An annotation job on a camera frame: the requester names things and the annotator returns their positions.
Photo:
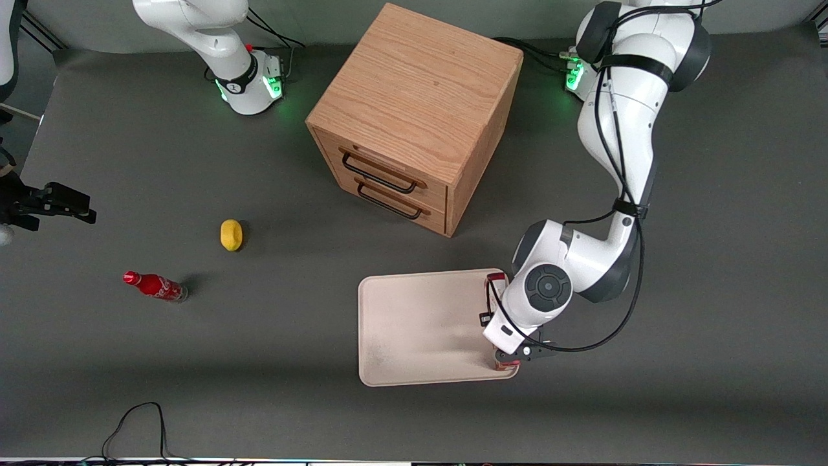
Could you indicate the yellow lemon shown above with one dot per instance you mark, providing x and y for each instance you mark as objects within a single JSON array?
[{"x": 231, "y": 235}]

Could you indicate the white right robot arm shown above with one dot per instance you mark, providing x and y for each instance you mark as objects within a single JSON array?
[{"x": 242, "y": 87}]

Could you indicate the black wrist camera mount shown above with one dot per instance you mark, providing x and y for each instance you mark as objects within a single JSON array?
[{"x": 535, "y": 353}]

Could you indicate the dark grey table mat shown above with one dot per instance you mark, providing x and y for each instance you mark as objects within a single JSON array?
[{"x": 259, "y": 362}]

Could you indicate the red cola bottle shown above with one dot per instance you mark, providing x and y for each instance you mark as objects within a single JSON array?
[{"x": 155, "y": 286}]

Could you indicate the red cookie box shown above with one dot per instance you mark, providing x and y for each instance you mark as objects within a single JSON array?
[{"x": 497, "y": 279}]

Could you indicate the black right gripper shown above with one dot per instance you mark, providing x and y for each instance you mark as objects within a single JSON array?
[{"x": 24, "y": 206}]

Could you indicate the oak wooden drawer cabinet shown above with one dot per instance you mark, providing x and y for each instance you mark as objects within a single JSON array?
[{"x": 414, "y": 90}]

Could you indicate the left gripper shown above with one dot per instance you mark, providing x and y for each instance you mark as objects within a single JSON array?
[{"x": 484, "y": 318}]

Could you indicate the cream plastic tray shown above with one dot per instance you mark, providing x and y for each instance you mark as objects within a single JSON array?
[{"x": 420, "y": 327}]

